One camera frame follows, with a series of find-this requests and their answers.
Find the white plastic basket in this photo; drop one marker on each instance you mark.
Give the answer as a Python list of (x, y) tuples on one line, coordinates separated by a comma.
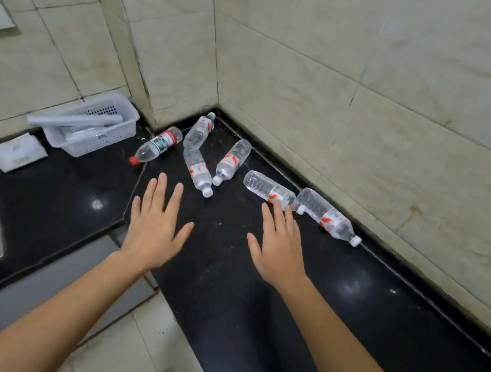
[(109, 134)]

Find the long white wrap box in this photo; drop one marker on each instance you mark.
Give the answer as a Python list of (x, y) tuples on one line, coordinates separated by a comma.
[(70, 120)]

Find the person's left hand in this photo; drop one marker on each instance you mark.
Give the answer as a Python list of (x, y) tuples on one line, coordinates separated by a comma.
[(152, 233)]

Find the white-capped clear water bottle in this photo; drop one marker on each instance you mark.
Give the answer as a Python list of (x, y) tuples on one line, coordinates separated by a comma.
[(232, 161), (327, 215), (197, 170), (200, 131), (264, 187)]

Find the white tissue pack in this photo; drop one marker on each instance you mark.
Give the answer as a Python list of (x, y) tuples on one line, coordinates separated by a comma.
[(18, 153)]

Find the person's right thumb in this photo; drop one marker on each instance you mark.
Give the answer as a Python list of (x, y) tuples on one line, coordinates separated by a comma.
[(253, 246)]

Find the person's left thumb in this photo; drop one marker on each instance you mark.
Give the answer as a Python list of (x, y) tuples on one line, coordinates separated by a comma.
[(184, 233)]

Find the person's left forearm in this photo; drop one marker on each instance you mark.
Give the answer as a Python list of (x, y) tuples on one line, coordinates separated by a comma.
[(52, 320)]

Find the person's right little finger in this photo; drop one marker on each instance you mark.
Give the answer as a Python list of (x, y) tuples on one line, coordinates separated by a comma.
[(297, 231)]

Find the person's left middle finger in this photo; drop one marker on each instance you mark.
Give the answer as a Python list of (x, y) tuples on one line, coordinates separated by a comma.
[(160, 193)]

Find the person's right forearm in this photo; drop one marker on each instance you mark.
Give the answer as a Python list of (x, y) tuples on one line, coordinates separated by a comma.
[(352, 363)]

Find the person's right hand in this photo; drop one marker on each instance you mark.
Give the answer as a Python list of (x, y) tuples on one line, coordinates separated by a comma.
[(280, 252)]

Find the person's left little finger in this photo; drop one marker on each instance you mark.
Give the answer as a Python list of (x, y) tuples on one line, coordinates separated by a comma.
[(135, 209)]

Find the red-capped clear water bottle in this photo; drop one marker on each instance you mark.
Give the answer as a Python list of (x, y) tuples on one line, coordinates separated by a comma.
[(159, 144)]

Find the person's right middle finger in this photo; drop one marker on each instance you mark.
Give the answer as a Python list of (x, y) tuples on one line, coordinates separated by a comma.
[(279, 217)]

